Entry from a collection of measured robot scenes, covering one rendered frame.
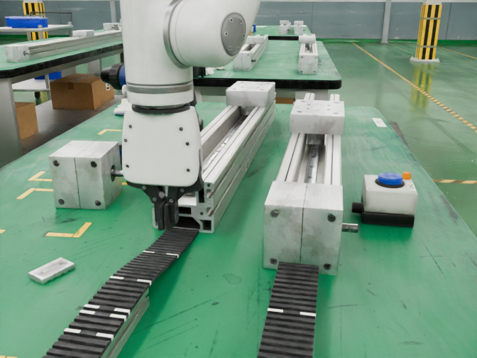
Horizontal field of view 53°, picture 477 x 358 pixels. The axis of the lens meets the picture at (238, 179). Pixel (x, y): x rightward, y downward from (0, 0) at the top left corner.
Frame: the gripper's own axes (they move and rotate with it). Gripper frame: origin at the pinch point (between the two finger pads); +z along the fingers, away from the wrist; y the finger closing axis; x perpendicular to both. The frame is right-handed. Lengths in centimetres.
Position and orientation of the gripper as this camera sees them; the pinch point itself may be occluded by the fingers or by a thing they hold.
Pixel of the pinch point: (166, 214)
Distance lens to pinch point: 68.4
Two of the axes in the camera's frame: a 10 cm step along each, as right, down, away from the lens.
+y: 9.8, 0.7, -1.7
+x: 1.9, -3.3, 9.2
